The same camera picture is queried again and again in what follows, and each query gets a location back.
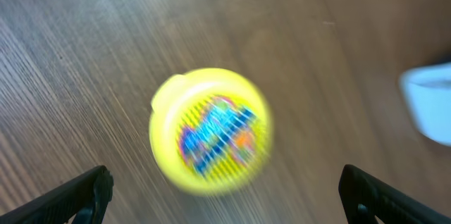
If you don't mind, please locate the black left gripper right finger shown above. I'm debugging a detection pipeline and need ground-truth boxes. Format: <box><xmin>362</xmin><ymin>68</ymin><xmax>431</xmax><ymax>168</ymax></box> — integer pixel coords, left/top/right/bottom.
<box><xmin>338</xmin><ymin>164</ymin><xmax>450</xmax><ymax>224</ymax></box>

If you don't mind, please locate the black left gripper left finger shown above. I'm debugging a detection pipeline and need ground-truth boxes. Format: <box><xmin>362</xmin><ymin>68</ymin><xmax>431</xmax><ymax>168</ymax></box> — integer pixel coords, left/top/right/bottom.
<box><xmin>1</xmin><ymin>166</ymin><xmax>113</xmax><ymax>224</ymax></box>

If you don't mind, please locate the yellow lidded jar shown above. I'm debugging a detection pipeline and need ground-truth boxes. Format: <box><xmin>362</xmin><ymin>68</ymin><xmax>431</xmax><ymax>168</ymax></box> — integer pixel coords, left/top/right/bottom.
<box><xmin>149</xmin><ymin>68</ymin><xmax>273</xmax><ymax>195</ymax></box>

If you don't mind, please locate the white barcode scanner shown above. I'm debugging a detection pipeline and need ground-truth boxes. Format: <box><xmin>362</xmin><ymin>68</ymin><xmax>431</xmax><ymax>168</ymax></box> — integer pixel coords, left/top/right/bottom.
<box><xmin>400</xmin><ymin>63</ymin><xmax>450</xmax><ymax>146</ymax></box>

